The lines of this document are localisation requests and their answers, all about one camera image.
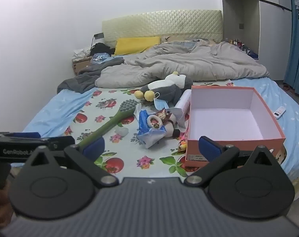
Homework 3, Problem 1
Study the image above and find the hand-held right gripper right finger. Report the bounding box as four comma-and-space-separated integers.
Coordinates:
184, 136, 281, 187

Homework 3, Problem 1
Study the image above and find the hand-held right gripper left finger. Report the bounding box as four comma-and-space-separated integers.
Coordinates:
24, 136, 119, 188

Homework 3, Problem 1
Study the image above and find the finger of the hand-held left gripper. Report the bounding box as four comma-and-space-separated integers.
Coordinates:
47, 136, 76, 151

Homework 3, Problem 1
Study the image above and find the orange cardboard shoe box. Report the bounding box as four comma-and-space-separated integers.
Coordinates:
185, 85, 286, 168

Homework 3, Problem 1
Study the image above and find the white paper tissue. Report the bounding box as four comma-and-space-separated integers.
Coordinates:
167, 107, 187, 129

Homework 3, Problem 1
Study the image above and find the blue tissue packet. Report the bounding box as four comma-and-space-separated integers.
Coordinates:
137, 109, 166, 149

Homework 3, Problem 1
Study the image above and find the clear plastic packet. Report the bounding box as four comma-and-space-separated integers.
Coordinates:
114, 127, 129, 137

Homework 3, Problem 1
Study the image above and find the light blue bed sheet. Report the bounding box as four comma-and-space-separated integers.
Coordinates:
22, 77, 299, 185

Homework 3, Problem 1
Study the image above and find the small brown white plush doll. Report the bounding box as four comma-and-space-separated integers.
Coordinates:
162, 111, 181, 139

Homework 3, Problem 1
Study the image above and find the blue face mask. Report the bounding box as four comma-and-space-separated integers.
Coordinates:
153, 92, 170, 111

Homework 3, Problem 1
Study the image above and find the dark grey blanket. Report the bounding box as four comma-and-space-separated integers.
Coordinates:
57, 57, 125, 94

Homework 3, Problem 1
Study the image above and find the grey white penguin plush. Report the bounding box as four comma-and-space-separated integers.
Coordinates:
135, 71, 193, 109

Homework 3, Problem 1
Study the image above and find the white remote control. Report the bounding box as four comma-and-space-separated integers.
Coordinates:
274, 106, 287, 119

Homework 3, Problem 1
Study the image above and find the grey quilt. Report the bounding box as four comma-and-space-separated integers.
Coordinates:
95, 39, 270, 88

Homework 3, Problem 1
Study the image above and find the blue white garment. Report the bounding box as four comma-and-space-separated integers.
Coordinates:
92, 53, 110, 64

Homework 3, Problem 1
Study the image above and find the white crumpled cloth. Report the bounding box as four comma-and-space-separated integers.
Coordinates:
73, 46, 91, 60

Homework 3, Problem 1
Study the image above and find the black clothing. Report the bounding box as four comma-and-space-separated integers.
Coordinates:
90, 43, 115, 56

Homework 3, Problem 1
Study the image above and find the row of cosmetic bottles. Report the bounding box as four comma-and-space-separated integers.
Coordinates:
226, 38, 259, 59

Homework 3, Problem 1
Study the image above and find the yellow pillow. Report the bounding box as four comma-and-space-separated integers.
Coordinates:
114, 37, 161, 56

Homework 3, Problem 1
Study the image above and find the white wardrobe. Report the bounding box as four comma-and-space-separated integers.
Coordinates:
220, 0, 292, 80

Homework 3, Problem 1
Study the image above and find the blue curtain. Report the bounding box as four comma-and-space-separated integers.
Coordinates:
283, 0, 299, 95

